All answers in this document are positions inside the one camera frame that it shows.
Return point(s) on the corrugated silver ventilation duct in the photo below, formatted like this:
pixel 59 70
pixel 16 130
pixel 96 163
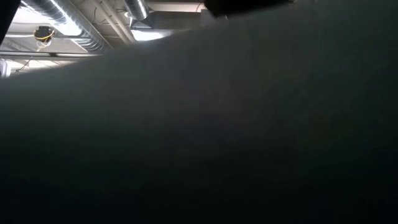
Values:
pixel 71 21

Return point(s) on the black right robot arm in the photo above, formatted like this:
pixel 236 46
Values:
pixel 242 6

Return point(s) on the smooth silver ventilation duct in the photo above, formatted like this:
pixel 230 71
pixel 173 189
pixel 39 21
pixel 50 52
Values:
pixel 136 9

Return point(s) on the grey-blue garment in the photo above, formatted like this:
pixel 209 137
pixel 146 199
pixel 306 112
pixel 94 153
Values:
pixel 199 130

